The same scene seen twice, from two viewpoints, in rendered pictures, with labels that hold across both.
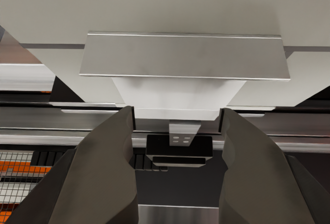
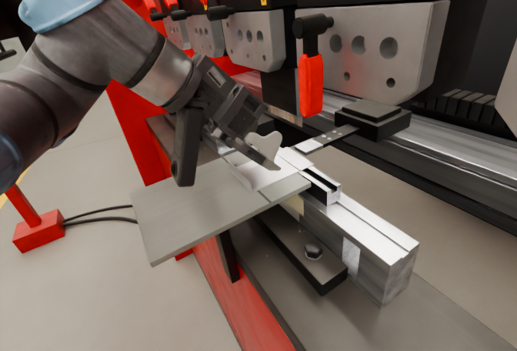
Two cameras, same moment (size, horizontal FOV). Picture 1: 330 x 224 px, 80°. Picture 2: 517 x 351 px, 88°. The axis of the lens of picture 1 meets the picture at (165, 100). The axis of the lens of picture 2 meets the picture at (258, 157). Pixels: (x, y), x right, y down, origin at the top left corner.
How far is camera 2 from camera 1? 0.42 m
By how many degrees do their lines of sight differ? 58
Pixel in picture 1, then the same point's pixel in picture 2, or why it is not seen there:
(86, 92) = (295, 185)
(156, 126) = (385, 144)
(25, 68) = (334, 217)
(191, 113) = (285, 155)
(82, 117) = (463, 184)
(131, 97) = (285, 173)
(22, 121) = not seen: outside the picture
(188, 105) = (278, 159)
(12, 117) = not seen: outside the picture
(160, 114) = (297, 160)
